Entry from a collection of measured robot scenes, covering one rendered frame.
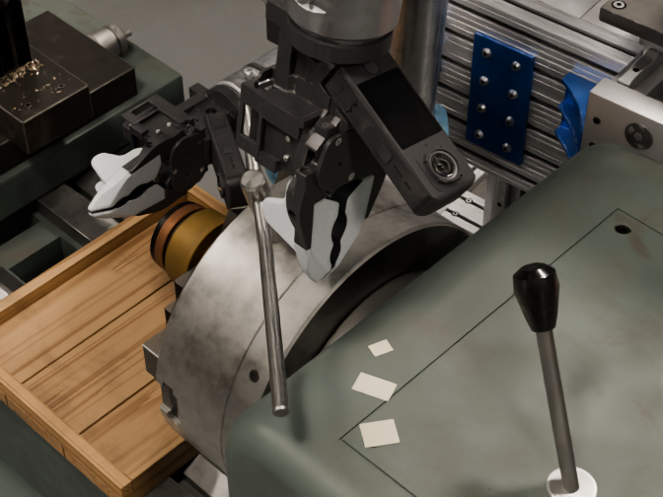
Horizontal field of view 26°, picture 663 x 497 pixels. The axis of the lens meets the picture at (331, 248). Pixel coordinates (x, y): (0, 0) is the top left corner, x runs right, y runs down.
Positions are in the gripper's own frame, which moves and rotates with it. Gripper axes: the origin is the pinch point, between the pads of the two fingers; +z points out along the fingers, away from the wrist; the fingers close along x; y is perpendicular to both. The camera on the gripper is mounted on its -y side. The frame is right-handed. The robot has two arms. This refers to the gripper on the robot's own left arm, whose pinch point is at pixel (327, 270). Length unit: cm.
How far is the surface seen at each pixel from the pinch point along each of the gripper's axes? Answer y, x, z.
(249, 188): 13.5, -5.2, 2.7
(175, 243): 29.6, -12.8, 22.1
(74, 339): 44, -12, 45
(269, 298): 4.4, 0.9, 5.1
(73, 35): 79, -40, 31
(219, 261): 16.5, -5.7, 12.6
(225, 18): 170, -159, 109
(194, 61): 162, -142, 112
